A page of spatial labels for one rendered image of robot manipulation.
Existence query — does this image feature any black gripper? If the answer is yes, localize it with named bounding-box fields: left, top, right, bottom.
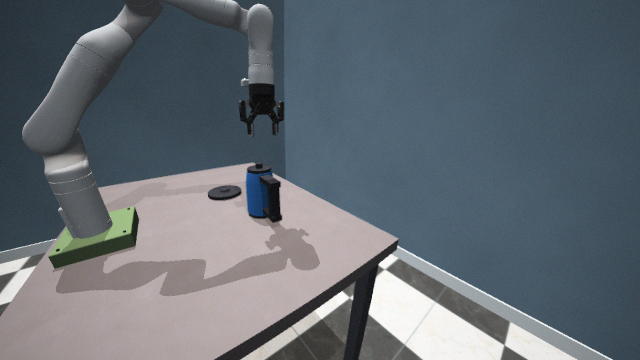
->
left=239, top=83, right=284, bottom=137

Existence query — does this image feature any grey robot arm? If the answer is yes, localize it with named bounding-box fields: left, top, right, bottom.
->
left=22, top=0, right=274, bottom=239

